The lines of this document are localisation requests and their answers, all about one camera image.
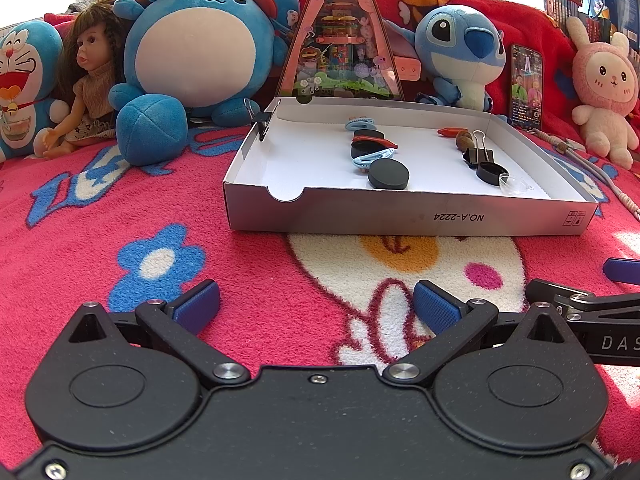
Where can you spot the red plastic cone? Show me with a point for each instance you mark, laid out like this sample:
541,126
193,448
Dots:
368,136
387,145
450,132

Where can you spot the brown-haired doll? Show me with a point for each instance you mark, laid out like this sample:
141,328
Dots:
92,85

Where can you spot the black round cap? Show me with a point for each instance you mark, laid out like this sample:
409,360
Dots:
491,172
389,175
362,151

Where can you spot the round blue mouse plush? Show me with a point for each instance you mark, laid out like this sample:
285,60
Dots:
190,60

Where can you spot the blue robot cat plush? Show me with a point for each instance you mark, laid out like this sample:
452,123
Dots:
25,60

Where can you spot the photo card pack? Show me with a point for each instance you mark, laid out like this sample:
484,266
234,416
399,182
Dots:
525,90

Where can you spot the blue hair clip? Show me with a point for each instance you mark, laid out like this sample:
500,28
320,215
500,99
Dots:
360,124
361,162

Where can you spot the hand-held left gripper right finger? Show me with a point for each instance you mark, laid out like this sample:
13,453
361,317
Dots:
437,305

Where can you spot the clear plastic cap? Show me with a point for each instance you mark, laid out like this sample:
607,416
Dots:
515,185

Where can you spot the wooden acorn bead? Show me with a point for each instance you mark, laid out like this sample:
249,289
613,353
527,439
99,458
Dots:
466,137
462,145

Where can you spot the pink triangular display case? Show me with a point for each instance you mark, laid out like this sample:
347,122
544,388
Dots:
340,35

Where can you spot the black binder clip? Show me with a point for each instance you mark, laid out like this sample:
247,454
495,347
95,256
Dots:
261,122
475,156

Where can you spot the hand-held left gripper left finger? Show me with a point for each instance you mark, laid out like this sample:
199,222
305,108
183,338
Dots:
197,305

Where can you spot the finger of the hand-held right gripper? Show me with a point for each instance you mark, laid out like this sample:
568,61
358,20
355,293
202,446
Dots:
625,271
560,297

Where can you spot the white cardboard box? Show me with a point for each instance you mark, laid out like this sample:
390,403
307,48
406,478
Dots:
310,170

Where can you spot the blue alien plush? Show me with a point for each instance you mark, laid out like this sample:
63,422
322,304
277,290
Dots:
460,40

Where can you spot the pink bunny plush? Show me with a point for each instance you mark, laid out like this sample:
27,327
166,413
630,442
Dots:
605,80

